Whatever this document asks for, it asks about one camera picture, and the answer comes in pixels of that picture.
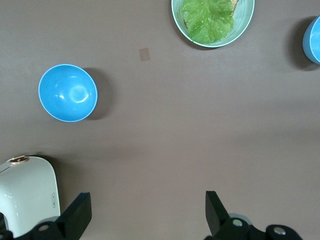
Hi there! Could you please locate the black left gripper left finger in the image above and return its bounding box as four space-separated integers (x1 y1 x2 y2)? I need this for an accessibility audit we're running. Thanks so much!
31 191 92 240

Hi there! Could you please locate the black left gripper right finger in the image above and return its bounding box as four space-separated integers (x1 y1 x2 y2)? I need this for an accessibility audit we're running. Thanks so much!
204 190 303 240

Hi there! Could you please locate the large blue bowl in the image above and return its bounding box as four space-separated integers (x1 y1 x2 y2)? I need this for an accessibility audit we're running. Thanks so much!
38 63 99 123

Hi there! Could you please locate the small blue bowl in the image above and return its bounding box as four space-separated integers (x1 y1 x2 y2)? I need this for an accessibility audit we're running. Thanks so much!
302 15 320 65

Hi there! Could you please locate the white toaster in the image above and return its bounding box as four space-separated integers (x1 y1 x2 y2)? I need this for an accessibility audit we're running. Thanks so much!
0 154 62 238

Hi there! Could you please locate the small brown tape patch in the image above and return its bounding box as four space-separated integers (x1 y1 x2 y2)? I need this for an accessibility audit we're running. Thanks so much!
138 47 151 62

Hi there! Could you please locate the green lettuce leaf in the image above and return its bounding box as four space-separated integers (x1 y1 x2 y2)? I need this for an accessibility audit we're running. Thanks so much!
181 0 236 44

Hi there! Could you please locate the pale green plate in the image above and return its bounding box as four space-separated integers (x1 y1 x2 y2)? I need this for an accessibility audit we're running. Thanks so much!
171 0 256 48

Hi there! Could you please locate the brown seeded bread slice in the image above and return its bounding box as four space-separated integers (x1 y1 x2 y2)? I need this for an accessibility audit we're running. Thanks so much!
229 0 241 13

